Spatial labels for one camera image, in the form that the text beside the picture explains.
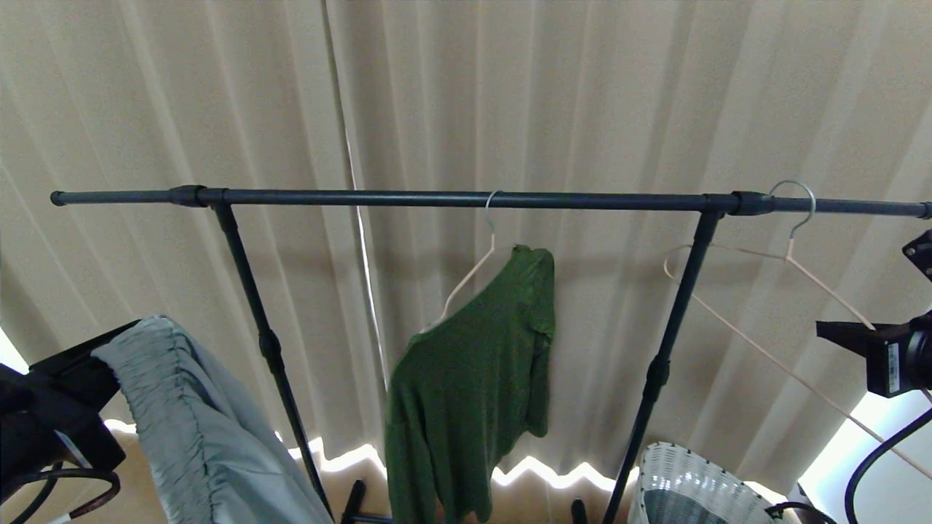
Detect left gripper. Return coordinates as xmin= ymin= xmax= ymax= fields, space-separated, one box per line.
xmin=0 ymin=364 xmax=126 ymax=503

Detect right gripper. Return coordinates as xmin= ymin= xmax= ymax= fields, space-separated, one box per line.
xmin=866 ymin=311 xmax=932 ymax=399

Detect black clothes rack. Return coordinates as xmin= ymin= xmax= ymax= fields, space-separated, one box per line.
xmin=50 ymin=185 xmax=932 ymax=524

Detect white laundry basket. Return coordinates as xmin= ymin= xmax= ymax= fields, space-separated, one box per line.
xmin=628 ymin=442 xmax=838 ymax=524

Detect pink clothes hanger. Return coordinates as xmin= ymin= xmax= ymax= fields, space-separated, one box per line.
xmin=663 ymin=180 xmax=932 ymax=483
xmin=421 ymin=191 xmax=514 ymax=336

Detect black cable with white tag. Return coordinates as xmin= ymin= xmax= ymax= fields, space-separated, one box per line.
xmin=69 ymin=473 xmax=122 ymax=524

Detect green long-sleeved shirt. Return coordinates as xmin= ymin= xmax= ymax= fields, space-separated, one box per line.
xmin=384 ymin=245 xmax=556 ymax=524

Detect beige curtain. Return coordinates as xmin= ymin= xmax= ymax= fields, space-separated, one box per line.
xmin=0 ymin=0 xmax=932 ymax=496

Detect pale grey shorts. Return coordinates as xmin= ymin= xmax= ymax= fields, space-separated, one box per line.
xmin=91 ymin=314 xmax=333 ymax=524

